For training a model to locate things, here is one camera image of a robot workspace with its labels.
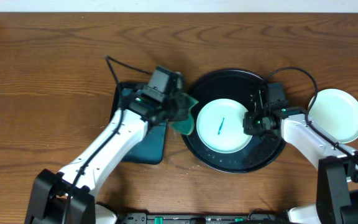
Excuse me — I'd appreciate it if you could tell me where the green yellow sponge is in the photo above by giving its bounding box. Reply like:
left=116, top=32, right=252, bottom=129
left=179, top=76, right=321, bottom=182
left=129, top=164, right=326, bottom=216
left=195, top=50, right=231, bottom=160
left=170, top=93, right=198, bottom=135

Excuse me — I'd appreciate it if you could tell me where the white plate with blue stain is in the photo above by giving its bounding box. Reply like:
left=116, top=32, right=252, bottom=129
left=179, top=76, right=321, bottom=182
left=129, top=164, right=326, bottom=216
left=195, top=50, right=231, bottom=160
left=196, top=98, right=252, bottom=154

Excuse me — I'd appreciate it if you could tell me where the pale green plate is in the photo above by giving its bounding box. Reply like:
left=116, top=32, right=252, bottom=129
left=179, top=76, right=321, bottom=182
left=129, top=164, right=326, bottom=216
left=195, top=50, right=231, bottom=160
left=308, top=88, right=358, bottom=143

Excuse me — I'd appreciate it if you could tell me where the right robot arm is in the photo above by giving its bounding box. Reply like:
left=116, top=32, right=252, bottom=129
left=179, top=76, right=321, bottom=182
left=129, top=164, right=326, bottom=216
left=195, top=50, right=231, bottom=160
left=243, top=108, right=358, bottom=223

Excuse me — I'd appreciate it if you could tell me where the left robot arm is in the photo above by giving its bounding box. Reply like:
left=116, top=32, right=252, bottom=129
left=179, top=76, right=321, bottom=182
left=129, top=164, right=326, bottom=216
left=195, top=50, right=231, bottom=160
left=25, top=92, right=197, bottom=223

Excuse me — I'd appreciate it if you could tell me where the round black tray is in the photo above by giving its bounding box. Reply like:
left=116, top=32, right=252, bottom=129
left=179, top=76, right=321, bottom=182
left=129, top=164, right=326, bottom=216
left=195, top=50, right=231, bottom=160
left=182, top=69, right=286, bottom=173

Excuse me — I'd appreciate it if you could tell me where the black rectangular water tray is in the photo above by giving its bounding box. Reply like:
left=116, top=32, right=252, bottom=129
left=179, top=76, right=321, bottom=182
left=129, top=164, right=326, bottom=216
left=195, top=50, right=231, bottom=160
left=109, top=82, right=167, bottom=165

